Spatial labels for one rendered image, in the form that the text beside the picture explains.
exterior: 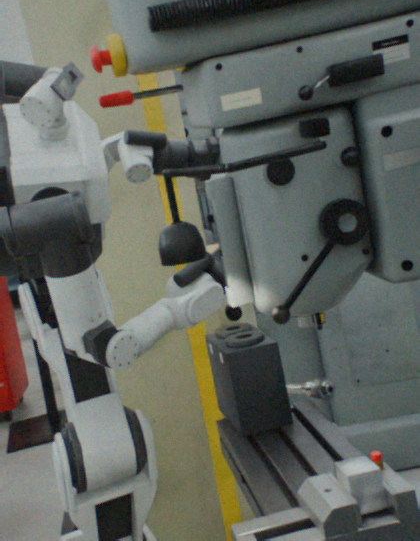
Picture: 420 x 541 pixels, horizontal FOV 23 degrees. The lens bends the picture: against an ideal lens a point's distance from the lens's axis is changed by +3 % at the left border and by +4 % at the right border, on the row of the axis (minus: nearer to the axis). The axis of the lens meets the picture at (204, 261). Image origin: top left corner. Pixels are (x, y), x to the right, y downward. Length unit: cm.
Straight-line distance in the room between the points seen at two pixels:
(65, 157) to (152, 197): 141
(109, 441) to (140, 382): 130
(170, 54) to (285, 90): 18
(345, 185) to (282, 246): 13
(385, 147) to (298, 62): 18
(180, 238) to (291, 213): 18
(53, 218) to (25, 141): 23
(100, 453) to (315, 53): 99
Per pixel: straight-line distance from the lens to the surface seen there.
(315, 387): 239
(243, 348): 222
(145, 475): 226
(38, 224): 183
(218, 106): 151
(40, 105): 192
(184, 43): 149
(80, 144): 199
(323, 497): 163
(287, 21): 152
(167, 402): 347
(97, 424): 216
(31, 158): 196
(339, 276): 159
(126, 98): 170
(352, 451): 210
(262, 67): 152
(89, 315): 190
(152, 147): 238
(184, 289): 212
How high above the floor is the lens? 168
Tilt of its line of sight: 9 degrees down
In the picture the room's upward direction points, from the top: 11 degrees counter-clockwise
